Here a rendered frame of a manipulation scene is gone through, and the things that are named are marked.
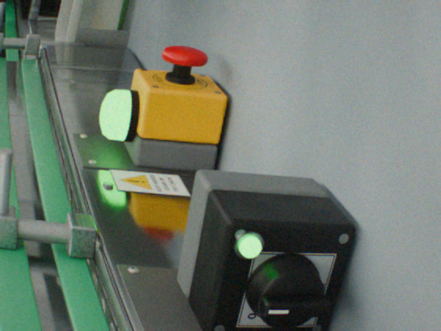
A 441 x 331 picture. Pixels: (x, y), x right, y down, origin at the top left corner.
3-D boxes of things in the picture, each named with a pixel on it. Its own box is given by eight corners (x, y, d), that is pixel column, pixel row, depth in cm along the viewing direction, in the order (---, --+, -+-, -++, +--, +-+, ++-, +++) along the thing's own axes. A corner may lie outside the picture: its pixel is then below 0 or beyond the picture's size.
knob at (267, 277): (307, 317, 57) (324, 342, 54) (238, 317, 56) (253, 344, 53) (325, 253, 56) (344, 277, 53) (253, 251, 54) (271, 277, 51)
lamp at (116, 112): (125, 132, 87) (94, 129, 86) (134, 83, 85) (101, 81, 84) (133, 149, 83) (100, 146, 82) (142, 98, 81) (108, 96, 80)
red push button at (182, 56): (152, 76, 85) (159, 41, 84) (196, 80, 86) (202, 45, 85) (161, 89, 82) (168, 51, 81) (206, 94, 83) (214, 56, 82)
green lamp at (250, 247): (257, 256, 54) (237, 255, 54) (262, 237, 54) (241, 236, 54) (261, 261, 54) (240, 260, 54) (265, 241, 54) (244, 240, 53)
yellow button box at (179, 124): (199, 146, 90) (120, 140, 88) (214, 69, 88) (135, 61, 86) (219, 176, 84) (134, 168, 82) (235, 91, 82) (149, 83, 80)
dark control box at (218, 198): (294, 284, 66) (175, 280, 63) (320, 176, 63) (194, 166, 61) (331, 339, 58) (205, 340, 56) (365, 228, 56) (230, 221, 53)
